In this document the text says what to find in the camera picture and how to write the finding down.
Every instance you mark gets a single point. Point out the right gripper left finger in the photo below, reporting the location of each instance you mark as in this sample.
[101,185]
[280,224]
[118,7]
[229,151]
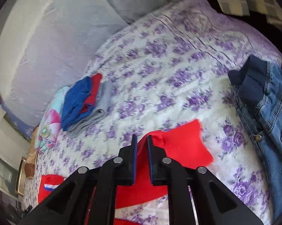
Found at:
[88,195]

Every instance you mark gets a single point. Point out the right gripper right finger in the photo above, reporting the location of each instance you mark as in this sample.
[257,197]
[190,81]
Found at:
[195,196]

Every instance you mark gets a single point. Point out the red striped track pants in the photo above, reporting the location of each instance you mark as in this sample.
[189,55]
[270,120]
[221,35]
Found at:
[141,203]

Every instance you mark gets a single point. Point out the brown pillow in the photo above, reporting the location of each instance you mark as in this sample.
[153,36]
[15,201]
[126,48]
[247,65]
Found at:
[31,160]

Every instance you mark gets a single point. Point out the folded teal floral quilt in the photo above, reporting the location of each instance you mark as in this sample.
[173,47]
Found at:
[50,124]

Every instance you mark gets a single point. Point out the blue patterned hanging cloth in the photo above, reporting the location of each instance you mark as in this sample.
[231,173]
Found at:
[22,128]

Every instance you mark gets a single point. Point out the folded grey garment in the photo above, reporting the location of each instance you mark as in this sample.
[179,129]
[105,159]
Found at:
[100,111]

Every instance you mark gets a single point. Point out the folded blue garment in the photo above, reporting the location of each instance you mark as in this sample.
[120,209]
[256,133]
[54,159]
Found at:
[74,102]

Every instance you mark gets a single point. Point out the blue denim jeans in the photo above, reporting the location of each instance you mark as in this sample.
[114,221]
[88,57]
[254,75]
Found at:
[257,89]

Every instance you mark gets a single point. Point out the folded red garment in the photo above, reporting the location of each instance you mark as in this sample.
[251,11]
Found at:
[89,103]

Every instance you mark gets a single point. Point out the purple floral bedspread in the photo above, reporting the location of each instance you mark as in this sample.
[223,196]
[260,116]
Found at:
[168,68]

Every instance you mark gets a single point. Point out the wooden bedside frame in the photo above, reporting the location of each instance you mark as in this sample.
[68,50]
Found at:
[20,183]

